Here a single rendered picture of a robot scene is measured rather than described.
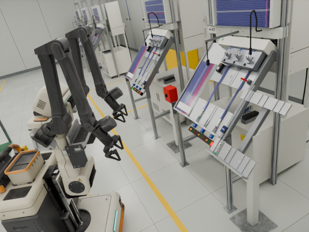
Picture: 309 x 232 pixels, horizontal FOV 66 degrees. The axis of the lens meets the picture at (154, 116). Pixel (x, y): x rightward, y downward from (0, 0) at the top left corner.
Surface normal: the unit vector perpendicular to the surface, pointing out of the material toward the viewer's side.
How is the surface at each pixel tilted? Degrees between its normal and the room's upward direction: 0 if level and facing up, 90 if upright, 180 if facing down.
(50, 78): 90
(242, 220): 0
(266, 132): 90
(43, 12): 90
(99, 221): 0
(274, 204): 0
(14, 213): 90
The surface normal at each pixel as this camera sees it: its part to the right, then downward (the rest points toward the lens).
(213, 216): -0.18, -0.87
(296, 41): 0.43, 0.34
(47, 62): 0.08, 0.57
